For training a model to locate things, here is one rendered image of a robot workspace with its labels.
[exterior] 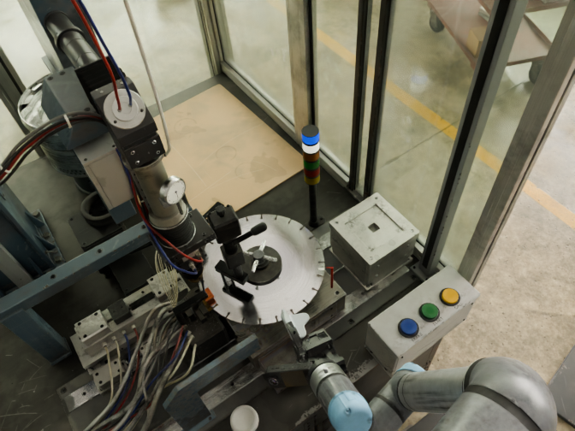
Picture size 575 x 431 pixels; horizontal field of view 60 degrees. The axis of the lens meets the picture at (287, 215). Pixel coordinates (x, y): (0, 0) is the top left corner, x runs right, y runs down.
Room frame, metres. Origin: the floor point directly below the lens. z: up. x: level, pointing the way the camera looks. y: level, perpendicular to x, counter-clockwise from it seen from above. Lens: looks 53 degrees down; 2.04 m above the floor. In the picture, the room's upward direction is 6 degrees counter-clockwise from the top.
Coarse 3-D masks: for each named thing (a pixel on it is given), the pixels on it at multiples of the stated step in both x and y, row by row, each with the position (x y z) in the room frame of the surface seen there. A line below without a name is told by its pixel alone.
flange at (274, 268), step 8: (256, 248) 0.72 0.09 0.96; (264, 248) 0.72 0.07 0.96; (272, 248) 0.71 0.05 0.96; (248, 256) 0.70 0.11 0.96; (272, 256) 0.69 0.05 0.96; (280, 256) 0.69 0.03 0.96; (248, 264) 0.67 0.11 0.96; (264, 264) 0.66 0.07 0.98; (272, 264) 0.66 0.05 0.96; (280, 264) 0.66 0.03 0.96; (248, 272) 0.65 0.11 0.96; (256, 272) 0.65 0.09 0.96; (264, 272) 0.64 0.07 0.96; (272, 272) 0.64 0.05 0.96; (248, 280) 0.63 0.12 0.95; (256, 280) 0.62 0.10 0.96; (264, 280) 0.62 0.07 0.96
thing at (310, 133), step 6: (306, 126) 0.95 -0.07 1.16; (312, 126) 0.94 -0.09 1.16; (306, 132) 0.93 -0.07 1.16; (312, 132) 0.92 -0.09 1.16; (318, 132) 0.92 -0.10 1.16; (306, 138) 0.91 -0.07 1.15; (312, 138) 0.91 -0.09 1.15; (318, 138) 0.92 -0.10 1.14; (306, 144) 0.91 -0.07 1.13; (312, 144) 0.91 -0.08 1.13
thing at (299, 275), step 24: (264, 216) 0.83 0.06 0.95; (288, 240) 0.74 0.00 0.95; (312, 240) 0.73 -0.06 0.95; (288, 264) 0.67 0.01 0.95; (312, 264) 0.66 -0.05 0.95; (216, 288) 0.62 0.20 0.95; (240, 288) 0.61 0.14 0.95; (264, 288) 0.60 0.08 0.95; (288, 288) 0.60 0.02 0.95; (240, 312) 0.55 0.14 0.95; (264, 312) 0.54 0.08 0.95; (288, 312) 0.53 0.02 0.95
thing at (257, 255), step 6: (264, 240) 0.71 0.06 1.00; (246, 252) 0.68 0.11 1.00; (252, 252) 0.68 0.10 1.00; (258, 252) 0.68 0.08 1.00; (258, 258) 0.66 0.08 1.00; (264, 258) 0.66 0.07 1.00; (270, 258) 0.66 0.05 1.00; (276, 258) 0.66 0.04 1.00; (258, 264) 0.66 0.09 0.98; (252, 270) 0.63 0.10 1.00
